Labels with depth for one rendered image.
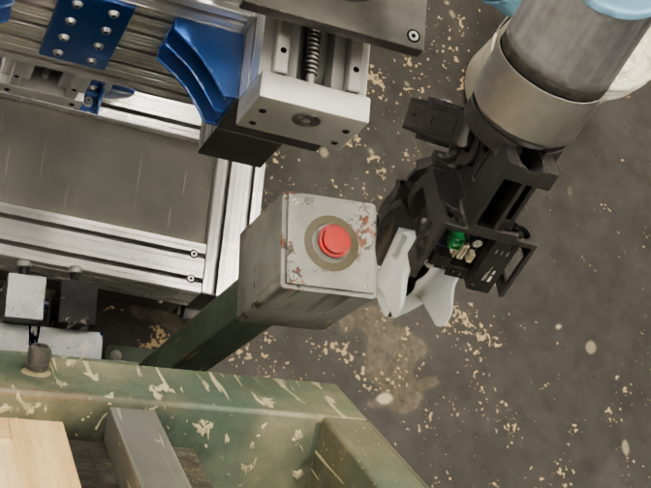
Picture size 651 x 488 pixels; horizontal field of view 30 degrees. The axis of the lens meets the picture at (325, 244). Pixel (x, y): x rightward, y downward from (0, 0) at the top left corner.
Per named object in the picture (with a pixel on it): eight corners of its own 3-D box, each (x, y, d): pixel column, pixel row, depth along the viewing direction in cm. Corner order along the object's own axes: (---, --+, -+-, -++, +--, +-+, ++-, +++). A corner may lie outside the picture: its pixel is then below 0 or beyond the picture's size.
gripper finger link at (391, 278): (357, 351, 90) (409, 266, 84) (350, 294, 94) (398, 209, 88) (395, 359, 90) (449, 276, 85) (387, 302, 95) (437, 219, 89)
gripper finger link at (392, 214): (359, 261, 89) (409, 174, 84) (357, 247, 90) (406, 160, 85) (418, 275, 91) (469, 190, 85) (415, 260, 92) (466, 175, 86)
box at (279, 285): (323, 245, 161) (378, 201, 145) (322, 332, 157) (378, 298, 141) (236, 233, 157) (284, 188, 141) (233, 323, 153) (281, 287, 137)
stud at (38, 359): (46, 368, 134) (50, 343, 133) (48, 376, 131) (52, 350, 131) (23, 366, 133) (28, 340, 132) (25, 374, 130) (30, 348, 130)
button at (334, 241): (345, 230, 143) (352, 225, 141) (345, 262, 142) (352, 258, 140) (313, 226, 142) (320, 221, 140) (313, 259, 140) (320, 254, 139)
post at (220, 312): (159, 374, 225) (301, 263, 159) (158, 406, 223) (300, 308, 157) (128, 371, 223) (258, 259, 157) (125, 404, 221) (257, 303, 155)
